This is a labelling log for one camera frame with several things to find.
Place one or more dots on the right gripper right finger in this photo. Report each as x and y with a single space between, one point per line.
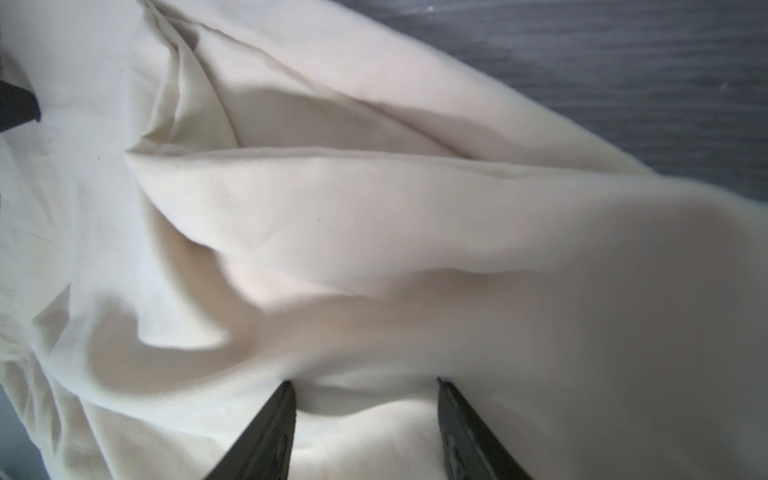
471 450

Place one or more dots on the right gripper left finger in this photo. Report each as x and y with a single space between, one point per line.
263 450

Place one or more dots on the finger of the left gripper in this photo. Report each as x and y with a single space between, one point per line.
18 106

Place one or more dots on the beige shorts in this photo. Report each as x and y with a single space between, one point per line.
223 195

